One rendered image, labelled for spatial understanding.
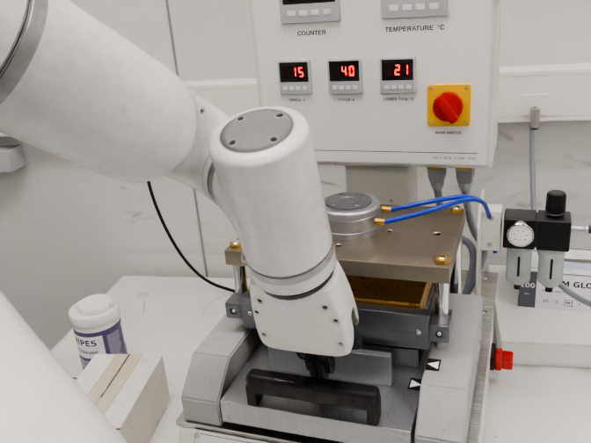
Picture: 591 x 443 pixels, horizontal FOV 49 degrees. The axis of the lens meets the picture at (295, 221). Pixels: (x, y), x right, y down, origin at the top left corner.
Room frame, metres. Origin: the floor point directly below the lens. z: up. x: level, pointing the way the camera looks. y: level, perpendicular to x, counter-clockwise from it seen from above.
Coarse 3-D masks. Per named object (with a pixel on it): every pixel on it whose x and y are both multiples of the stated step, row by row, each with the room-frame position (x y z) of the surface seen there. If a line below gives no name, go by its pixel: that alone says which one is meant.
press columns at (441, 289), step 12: (456, 264) 0.77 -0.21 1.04; (240, 276) 0.72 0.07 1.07; (456, 276) 0.77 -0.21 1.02; (240, 288) 0.72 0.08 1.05; (444, 288) 0.63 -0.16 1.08; (456, 288) 0.77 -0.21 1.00; (444, 300) 0.63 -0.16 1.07; (444, 312) 0.63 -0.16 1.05; (240, 324) 0.72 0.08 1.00; (444, 348) 0.63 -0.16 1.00
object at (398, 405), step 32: (256, 352) 0.70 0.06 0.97; (288, 352) 0.65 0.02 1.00; (352, 352) 0.62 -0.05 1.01; (384, 352) 0.62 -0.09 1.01; (384, 384) 0.61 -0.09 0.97; (224, 416) 0.61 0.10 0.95; (256, 416) 0.59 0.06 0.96; (288, 416) 0.58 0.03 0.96; (320, 416) 0.57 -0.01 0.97; (352, 416) 0.56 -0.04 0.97; (384, 416) 0.56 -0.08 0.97; (416, 416) 0.56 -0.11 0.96
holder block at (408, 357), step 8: (432, 296) 0.76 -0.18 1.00; (432, 304) 0.74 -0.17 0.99; (432, 312) 0.74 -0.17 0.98; (264, 344) 0.71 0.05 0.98; (368, 344) 0.66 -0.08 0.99; (376, 344) 0.66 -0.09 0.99; (392, 352) 0.65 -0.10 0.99; (400, 352) 0.65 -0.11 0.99; (408, 352) 0.64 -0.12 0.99; (416, 352) 0.64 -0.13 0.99; (392, 360) 0.65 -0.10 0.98; (400, 360) 0.65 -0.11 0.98; (408, 360) 0.64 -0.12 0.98; (416, 360) 0.64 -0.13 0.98
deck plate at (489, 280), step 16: (464, 272) 0.94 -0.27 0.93; (496, 272) 0.93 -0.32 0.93; (496, 288) 0.89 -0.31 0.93; (480, 352) 0.72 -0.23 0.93; (480, 368) 0.68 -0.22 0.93; (480, 384) 0.65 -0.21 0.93; (480, 400) 0.62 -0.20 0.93; (480, 416) 0.59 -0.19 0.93; (224, 432) 0.61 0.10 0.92; (240, 432) 0.60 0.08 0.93; (256, 432) 0.60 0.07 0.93; (272, 432) 0.59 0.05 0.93; (288, 432) 0.59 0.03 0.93
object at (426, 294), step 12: (348, 276) 0.72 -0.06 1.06; (360, 276) 0.72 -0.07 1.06; (360, 288) 0.68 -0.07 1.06; (372, 288) 0.68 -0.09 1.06; (384, 288) 0.68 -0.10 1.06; (396, 288) 0.68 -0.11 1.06; (408, 288) 0.67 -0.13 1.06; (420, 288) 0.67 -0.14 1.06; (432, 288) 0.72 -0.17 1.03; (360, 300) 0.66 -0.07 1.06; (372, 300) 0.66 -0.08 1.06; (384, 300) 0.65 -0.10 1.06; (396, 300) 0.65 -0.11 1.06; (408, 300) 0.65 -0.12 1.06; (420, 300) 0.64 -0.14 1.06
